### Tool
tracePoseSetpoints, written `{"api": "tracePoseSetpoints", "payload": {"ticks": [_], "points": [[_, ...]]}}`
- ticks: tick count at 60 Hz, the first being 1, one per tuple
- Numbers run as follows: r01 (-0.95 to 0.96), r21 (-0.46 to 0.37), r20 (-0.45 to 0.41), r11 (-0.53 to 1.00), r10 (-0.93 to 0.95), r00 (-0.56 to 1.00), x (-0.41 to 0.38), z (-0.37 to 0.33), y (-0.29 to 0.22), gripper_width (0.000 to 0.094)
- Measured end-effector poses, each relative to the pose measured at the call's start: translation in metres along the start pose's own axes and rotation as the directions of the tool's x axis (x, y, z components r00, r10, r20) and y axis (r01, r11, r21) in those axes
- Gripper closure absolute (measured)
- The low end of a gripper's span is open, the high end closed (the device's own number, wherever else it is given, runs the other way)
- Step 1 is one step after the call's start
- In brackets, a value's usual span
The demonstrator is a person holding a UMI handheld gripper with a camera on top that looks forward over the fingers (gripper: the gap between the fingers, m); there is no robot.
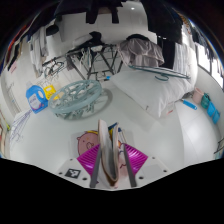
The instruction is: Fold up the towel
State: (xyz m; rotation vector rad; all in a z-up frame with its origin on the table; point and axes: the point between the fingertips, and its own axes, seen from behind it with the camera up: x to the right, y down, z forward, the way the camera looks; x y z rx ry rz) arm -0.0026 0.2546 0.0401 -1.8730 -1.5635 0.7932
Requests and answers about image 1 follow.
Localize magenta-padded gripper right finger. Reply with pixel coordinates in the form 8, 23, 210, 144
121, 142, 172, 188

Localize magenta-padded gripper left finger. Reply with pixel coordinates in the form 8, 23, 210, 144
55, 143, 103, 189

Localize round teal peg drying hanger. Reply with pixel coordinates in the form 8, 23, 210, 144
47, 79, 113, 121

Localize blue tube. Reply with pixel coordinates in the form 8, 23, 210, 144
180, 98, 199, 111

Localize white pillow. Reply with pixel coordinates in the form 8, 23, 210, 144
109, 67, 197, 119

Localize blue detergent bottle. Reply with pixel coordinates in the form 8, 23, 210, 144
25, 83, 50, 115

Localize yellow box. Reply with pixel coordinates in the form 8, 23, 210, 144
42, 84, 58, 101

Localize teal plastic containers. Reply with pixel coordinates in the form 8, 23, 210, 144
200, 92, 222, 125

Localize pink bucket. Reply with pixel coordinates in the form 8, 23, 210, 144
192, 86, 205, 105

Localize green clothes hanger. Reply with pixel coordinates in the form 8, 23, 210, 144
127, 63, 193, 83

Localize black folding drying rack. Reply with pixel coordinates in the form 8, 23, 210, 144
41, 31, 134, 82

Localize grey garment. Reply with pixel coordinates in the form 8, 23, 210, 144
117, 36, 166, 68

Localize row of hanging clothes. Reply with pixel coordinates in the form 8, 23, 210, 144
3, 0, 221, 73

